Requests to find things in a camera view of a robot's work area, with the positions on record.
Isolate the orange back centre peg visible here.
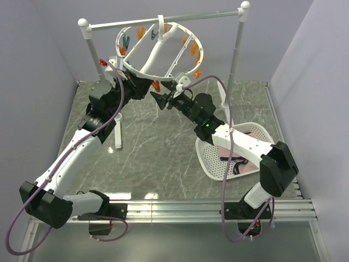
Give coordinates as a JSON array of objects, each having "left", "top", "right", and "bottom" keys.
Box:
[{"left": 164, "top": 23, "right": 171, "bottom": 33}]

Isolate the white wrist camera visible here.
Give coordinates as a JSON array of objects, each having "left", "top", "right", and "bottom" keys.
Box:
[
  {"left": 173, "top": 72, "right": 191, "bottom": 98},
  {"left": 99, "top": 56, "right": 127, "bottom": 80}
]

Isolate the orange front clothes peg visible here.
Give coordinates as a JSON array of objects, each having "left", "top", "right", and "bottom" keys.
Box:
[{"left": 152, "top": 81, "right": 161, "bottom": 92}]

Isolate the teal left back peg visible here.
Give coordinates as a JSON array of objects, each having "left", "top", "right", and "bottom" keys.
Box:
[{"left": 122, "top": 34, "right": 130, "bottom": 50}]

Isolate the pink underwear navy trim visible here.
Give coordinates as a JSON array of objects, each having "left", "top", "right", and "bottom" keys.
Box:
[{"left": 218, "top": 147, "right": 257, "bottom": 175}]

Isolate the orange left clothes peg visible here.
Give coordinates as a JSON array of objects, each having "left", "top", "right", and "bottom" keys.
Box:
[{"left": 118, "top": 46, "right": 127, "bottom": 57}]

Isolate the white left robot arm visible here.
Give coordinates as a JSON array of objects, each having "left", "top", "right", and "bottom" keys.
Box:
[{"left": 19, "top": 72, "right": 152, "bottom": 229}]

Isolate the orange right upper peg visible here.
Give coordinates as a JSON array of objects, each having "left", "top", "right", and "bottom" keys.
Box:
[{"left": 190, "top": 40, "right": 199, "bottom": 56}]

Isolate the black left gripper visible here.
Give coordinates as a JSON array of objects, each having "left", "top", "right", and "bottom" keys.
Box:
[{"left": 109, "top": 70, "right": 154, "bottom": 117}]

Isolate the orange clothes peg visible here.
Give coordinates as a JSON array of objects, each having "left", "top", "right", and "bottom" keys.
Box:
[
  {"left": 152, "top": 81, "right": 161, "bottom": 92},
  {"left": 118, "top": 46, "right": 127, "bottom": 57}
]

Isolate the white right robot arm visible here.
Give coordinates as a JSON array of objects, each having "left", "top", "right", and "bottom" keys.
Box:
[{"left": 151, "top": 82, "right": 299, "bottom": 219}]

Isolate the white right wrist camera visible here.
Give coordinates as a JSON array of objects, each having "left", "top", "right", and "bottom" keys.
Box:
[{"left": 173, "top": 72, "right": 191, "bottom": 98}]

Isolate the white clothes rack stand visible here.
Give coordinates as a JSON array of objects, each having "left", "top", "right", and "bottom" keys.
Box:
[{"left": 78, "top": 1, "right": 250, "bottom": 144}]

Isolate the orange right middle peg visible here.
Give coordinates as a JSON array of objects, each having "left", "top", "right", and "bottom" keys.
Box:
[{"left": 196, "top": 50, "right": 202, "bottom": 65}]

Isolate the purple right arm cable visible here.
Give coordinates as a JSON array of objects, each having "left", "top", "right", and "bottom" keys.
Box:
[{"left": 183, "top": 75, "right": 275, "bottom": 243}]

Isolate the aluminium mounting rail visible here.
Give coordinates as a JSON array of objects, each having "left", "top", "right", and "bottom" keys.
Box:
[{"left": 29, "top": 198, "right": 319, "bottom": 224}]

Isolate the orange right back peg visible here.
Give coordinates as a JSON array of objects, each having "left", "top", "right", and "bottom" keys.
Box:
[{"left": 182, "top": 30, "right": 188, "bottom": 46}]

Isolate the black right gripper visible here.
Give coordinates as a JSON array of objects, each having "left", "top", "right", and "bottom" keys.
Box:
[{"left": 151, "top": 81, "right": 201, "bottom": 124}]

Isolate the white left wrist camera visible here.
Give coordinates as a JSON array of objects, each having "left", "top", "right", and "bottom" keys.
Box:
[{"left": 99, "top": 56, "right": 127, "bottom": 80}]

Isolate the orange back left peg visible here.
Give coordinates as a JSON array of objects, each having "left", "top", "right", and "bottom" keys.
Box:
[{"left": 137, "top": 27, "right": 145, "bottom": 40}]

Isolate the teal back clothes peg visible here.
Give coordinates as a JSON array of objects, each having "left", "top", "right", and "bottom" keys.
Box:
[{"left": 151, "top": 30, "right": 159, "bottom": 40}]

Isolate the white perforated plastic basket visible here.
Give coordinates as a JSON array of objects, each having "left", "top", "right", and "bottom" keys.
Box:
[{"left": 195, "top": 122, "right": 274, "bottom": 181}]

